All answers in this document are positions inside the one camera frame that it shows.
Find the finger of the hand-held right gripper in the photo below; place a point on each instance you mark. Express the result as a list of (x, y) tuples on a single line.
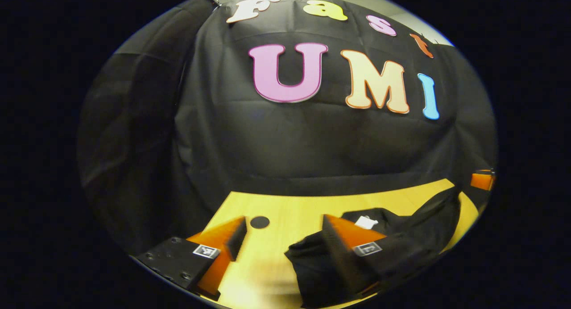
[(482, 180)]

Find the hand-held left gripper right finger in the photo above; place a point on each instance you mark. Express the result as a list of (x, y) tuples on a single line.
[(339, 255)]

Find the black shirt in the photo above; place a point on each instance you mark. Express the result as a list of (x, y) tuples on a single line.
[(424, 228)]

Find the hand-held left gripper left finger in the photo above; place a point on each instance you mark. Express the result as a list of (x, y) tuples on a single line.
[(236, 240)]

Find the black backdrop cloth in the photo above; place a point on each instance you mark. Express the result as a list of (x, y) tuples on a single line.
[(290, 139)]

